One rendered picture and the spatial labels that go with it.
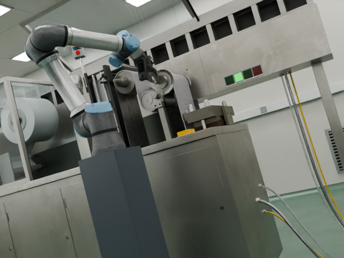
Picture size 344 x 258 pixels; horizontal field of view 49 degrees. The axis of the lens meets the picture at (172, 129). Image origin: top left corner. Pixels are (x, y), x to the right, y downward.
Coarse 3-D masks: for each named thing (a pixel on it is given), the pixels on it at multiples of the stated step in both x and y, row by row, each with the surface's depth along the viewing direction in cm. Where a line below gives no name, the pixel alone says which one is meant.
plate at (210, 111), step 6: (204, 108) 203; (210, 108) 202; (216, 108) 208; (186, 114) 208; (192, 114) 206; (198, 114) 205; (204, 114) 203; (210, 114) 202; (216, 114) 205; (222, 114) 214; (192, 120) 206; (198, 120) 205
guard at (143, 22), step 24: (72, 0) 240; (96, 0) 239; (120, 0) 238; (144, 0) 237; (168, 0) 236; (72, 24) 255; (96, 24) 254; (120, 24) 253; (144, 24) 252; (168, 24) 251
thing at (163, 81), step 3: (159, 78) 216; (162, 78) 215; (165, 78) 214; (159, 81) 216; (162, 81) 215; (165, 81) 214; (156, 84) 217; (159, 84) 216; (162, 84) 215; (165, 84) 214; (159, 87) 216; (162, 87) 215; (165, 87) 216
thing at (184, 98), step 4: (176, 92) 215; (180, 92) 220; (184, 92) 226; (188, 92) 232; (176, 96) 214; (180, 96) 219; (184, 96) 224; (188, 96) 230; (180, 100) 217; (184, 100) 223; (188, 100) 228; (192, 100) 234; (180, 104) 215; (184, 104) 221; (188, 104) 227; (192, 104) 233; (180, 108) 214; (184, 108) 219; (180, 112) 213; (184, 112) 218
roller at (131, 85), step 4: (120, 72) 231; (124, 72) 229; (128, 72) 228; (124, 76) 229; (128, 76) 228; (132, 76) 227; (132, 80) 227; (128, 84) 228; (132, 84) 227; (120, 88) 231; (124, 88) 230; (128, 88) 228; (132, 88) 227; (120, 92) 231; (124, 92) 230; (128, 92) 229; (132, 92) 231; (136, 92) 235
